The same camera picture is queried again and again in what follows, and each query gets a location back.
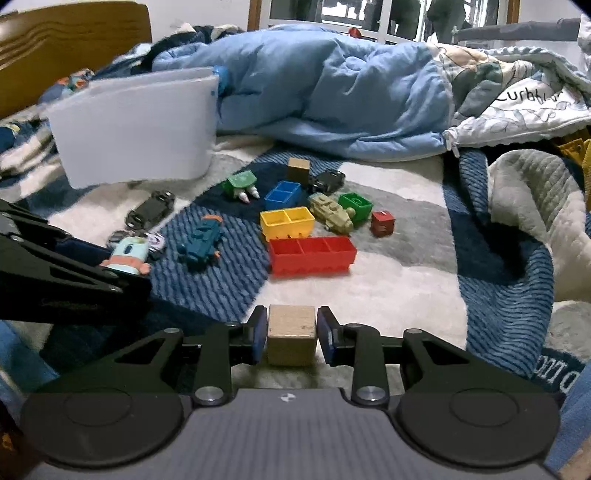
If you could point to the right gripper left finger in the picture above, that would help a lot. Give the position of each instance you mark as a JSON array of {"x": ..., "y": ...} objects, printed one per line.
[{"x": 224, "y": 346}]

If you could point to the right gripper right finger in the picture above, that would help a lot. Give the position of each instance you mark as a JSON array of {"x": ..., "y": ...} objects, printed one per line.
[{"x": 360, "y": 347}]

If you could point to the natural wooden cube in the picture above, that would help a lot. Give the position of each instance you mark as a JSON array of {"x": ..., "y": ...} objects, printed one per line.
[{"x": 292, "y": 336}]

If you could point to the teal orange toy vehicle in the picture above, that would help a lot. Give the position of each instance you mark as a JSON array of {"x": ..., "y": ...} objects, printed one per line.
[{"x": 200, "y": 249}]

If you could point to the white patterned toy car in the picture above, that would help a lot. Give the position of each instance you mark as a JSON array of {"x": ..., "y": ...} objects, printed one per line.
[{"x": 156, "y": 241}]

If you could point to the red wooden cube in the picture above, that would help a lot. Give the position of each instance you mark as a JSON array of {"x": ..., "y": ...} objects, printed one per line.
[{"x": 382, "y": 223}]

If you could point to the green square toy brick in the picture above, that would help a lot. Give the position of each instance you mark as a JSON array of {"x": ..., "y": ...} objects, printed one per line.
[{"x": 357, "y": 206}]

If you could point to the yellow two-cell toy brick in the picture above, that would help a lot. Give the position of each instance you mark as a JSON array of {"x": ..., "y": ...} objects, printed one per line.
[{"x": 296, "y": 222}]

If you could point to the green toy with white cones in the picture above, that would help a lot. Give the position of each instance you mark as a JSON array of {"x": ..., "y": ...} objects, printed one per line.
[{"x": 241, "y": 186}]

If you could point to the light blue pink toy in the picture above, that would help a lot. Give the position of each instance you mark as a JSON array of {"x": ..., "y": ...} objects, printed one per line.
[{"x": 129, "y": 256}]

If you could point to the blue white plaid blanket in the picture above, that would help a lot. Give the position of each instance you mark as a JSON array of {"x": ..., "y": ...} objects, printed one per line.
[{"x": 402, "y": 186}]

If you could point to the red three-cell toy brick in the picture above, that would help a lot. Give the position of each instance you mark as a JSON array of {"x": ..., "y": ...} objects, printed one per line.
[{"x": 311, "y": 255}]

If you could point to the tan toy tank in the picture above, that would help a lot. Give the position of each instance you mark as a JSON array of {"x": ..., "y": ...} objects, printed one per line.
[{"x": 331, "y": 214}]

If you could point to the blue two-cell toy brick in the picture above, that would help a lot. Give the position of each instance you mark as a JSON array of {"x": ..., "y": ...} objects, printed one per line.
[{"x": 284, "y": 195}]

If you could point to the black toy car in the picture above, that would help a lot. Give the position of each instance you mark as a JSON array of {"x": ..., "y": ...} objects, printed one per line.
[{"x": 327, "y": 182}]

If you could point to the white plastic storage bin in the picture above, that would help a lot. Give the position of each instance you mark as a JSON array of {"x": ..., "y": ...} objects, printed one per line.
[{"x": 155, "y": 126}]

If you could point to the dark wooden cube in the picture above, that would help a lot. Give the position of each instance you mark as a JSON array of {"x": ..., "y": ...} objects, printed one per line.
[{"x": 298, "y": 170}]

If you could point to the colourful patterned pillow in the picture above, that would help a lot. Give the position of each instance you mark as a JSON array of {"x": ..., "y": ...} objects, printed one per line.
[{"x": 67, "y": 86}]

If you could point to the brown wooden headboard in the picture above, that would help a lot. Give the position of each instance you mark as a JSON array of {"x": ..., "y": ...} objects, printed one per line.
[{"x": 38, "y": 47}]

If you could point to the grey white fleece blanket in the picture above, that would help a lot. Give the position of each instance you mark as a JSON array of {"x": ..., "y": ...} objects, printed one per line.
[{"x": 535, "y": 191}]

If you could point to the light blue quilted duvet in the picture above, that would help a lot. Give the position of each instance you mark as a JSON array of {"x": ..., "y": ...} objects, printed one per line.
[{"x": 328, "y": 92}]

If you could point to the white printed quilt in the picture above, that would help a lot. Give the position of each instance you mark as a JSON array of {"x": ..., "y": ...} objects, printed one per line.
[{"x": 515, "y": 94}]

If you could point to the yellow cloth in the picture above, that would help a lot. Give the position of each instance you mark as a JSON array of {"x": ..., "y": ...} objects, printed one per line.
[{"x": 578, "y": 150}]

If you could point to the window with white frame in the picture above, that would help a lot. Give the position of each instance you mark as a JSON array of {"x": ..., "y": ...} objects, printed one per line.
[{"x": 386, "y": 21}]

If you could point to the grey padded bed rail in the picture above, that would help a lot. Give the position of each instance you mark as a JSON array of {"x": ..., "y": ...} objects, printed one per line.
[{"x": 565, "y": 30}]

